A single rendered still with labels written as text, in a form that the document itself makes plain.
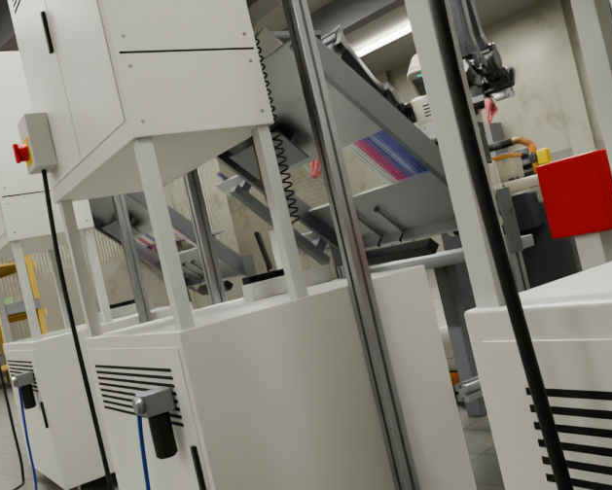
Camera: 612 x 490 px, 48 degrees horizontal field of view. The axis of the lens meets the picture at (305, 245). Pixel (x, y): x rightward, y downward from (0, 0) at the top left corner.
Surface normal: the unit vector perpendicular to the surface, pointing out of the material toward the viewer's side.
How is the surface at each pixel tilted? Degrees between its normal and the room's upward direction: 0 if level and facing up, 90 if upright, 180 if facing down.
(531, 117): 90
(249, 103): 90
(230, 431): 90
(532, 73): 90
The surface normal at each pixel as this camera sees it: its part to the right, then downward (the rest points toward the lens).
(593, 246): -0.82, 0.18
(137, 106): 0.53, -0.13
